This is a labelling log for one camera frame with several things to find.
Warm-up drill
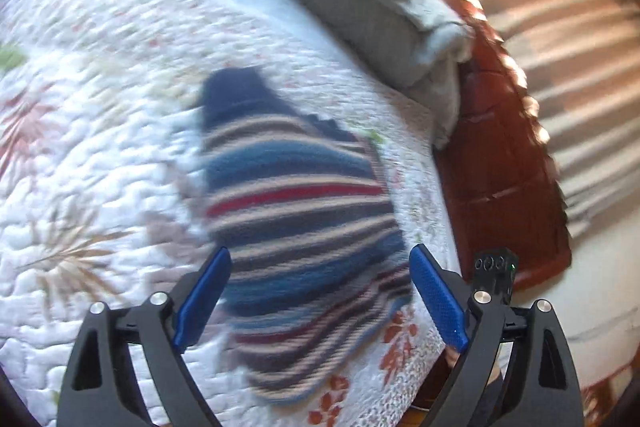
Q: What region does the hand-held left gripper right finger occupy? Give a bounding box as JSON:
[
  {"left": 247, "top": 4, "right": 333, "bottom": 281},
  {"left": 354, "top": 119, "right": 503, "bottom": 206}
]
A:
[{"left": 409, "top": 243, "right": 586, "bottom": 427}]

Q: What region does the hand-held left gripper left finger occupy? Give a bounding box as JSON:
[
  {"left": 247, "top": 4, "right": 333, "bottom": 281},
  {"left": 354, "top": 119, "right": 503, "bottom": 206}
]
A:
[{"left": 56, "top": 247, "right": 233, "bottom": 427}]

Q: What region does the striped knit sweater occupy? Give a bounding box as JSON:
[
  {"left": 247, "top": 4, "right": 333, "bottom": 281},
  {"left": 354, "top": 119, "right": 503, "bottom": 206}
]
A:
[{"left": 197, "top": 67, "right": 416, "bottom": 408}]

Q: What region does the wooden headboard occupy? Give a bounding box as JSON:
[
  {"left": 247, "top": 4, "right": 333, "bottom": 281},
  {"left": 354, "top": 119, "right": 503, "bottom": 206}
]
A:
[{"left": 417, "top": 0, "right": 573, "bottom": 293}]

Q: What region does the floral quilted bedspread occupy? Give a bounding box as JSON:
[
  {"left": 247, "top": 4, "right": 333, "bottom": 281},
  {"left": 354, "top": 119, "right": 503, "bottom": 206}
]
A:
[{"left": 0, "top": 0, "right": 463, "bottom": 427}]

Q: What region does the grey comforter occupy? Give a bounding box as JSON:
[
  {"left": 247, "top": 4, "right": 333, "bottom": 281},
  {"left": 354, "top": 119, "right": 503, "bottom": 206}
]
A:
[{"left": 215, "top": 0, "right": 476, "bottom": 150}]

